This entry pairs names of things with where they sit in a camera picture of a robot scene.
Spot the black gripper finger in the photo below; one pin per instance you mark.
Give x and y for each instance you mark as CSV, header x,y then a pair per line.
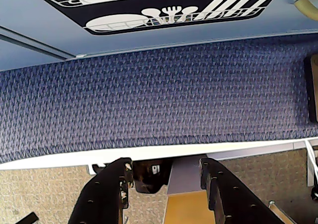
x,y
104,196
236,199

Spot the black table clamp block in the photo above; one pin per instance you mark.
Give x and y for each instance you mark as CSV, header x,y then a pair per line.
x,y
149,181

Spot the yellow wooden board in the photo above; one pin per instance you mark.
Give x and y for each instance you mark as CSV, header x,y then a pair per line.
x,y
186,209

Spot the black flat bar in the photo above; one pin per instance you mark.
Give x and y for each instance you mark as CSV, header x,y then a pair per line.
x,y
27,219

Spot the black rectangular object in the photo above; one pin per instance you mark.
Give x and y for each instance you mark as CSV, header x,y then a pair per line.
x,y
311,90

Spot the blue toy kitchen unit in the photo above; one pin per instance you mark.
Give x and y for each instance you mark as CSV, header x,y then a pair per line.
x,y
12,56

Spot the blue dishwasher door with graphic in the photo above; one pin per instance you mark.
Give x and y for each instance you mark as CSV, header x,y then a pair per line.
x,y
62,22

